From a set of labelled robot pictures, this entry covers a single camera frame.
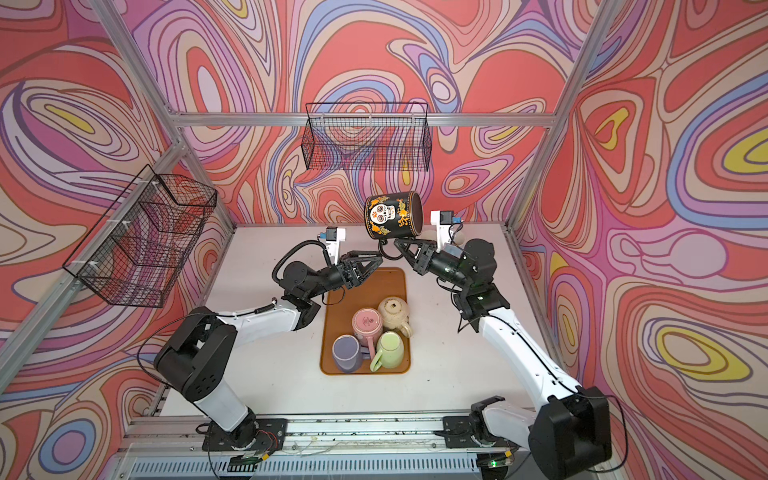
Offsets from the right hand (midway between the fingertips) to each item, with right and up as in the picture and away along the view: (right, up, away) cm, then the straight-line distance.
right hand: (396, 249), depth 68 cm
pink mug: (-8, -20, +12) cm, 25 cm away
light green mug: (-1, -27, +9) cm, 28 cm away
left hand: (-3, -3, 0) cm, 5 cm away
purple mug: (-13, -28, +10) cm, 32 cm away
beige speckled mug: (0, -19, +18) cm, 26 cm away
